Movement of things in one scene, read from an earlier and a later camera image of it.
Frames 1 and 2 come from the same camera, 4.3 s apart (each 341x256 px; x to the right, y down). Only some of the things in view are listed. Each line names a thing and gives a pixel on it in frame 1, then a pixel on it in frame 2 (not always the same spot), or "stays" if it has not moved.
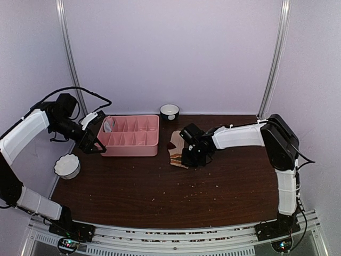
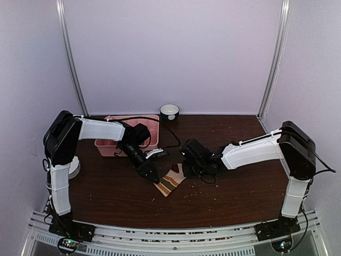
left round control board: [67, 245] stays
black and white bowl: [169, 112] stays
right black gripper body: [195, 157] -> [196, 170]
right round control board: [282, 245] stays
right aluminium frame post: [279, 49] stays
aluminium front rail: [239, 240] stays
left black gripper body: [81, 145] -> [139, 169]
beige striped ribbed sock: [176, 145] -> [169, 183]
